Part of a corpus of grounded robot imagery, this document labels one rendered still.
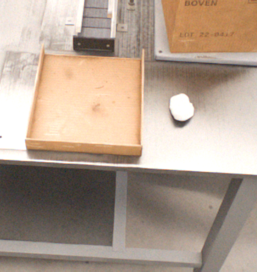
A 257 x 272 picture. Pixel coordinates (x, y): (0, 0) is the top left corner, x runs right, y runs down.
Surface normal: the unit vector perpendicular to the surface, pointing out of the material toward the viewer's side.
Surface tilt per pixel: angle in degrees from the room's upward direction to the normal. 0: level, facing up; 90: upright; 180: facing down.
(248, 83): 0
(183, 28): 90
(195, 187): 0
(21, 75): 0
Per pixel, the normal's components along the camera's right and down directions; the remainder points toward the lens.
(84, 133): 0.03, -0.62
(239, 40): 0.05, 0.79
